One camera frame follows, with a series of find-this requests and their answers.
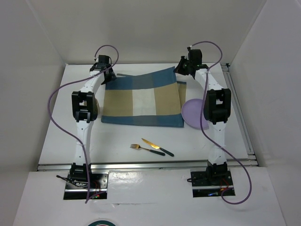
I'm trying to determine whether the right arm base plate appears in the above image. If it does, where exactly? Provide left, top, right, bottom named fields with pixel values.
left=187, top=170, right=235, bottom=198

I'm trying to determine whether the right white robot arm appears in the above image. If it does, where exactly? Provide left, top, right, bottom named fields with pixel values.
left=174, top=47, right=231, bottom=185

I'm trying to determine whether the aluminium right side rail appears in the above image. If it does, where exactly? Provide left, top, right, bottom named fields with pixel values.
left=221, top=63, right=259, bottom=167

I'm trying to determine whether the green round sticker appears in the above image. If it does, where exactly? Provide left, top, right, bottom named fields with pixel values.
left=88, top=219, right=116, bottom=226

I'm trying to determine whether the blue tan checked placemat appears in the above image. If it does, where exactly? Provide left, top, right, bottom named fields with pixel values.
left=101, top=67, right=186, bottom=128

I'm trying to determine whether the gold fork green handle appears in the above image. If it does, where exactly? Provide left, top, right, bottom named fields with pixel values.
left=130, top=144, right=165, bottom=156

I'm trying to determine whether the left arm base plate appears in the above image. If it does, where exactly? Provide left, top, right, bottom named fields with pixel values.
left=63, top=172, right=109, bottom=200

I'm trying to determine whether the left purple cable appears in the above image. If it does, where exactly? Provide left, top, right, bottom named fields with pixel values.
left=47, top=44, right=119, bottom=204

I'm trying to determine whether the aluminium front rail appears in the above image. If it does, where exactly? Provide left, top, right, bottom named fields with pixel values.
left=37, top=160, right=257, bottom=170

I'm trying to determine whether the gold knife green handle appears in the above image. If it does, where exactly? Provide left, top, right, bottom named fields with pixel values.
left=142, top=138, right=174, bottom=157

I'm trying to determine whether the beige paper cup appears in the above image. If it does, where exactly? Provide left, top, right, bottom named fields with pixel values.
left=95, top=99, right=101, bottom=116

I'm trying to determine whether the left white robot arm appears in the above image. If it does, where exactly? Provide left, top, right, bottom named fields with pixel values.
left=69, top=55, right=116, bottom=188

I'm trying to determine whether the aluminium rail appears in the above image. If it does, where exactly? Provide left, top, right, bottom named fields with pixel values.
left=37, top=160, right=257, bottom=170
left=221, top=63, right=259, bottom=167

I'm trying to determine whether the purple plate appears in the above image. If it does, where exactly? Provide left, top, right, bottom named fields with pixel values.
left=181, top=98, right=203, bottom=130

